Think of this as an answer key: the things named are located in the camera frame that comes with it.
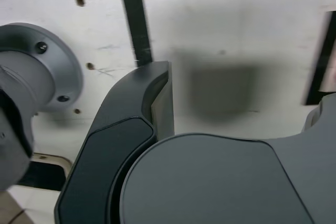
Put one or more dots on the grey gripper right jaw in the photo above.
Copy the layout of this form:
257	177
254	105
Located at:
223	182

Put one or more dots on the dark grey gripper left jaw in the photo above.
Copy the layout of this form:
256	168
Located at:
105	155

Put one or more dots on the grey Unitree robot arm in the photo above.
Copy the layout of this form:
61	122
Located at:
26	77

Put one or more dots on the black tape square outline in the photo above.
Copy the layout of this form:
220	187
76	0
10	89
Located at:
319	77

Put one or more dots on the black tape strip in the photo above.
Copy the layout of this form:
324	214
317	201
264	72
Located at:
136	24

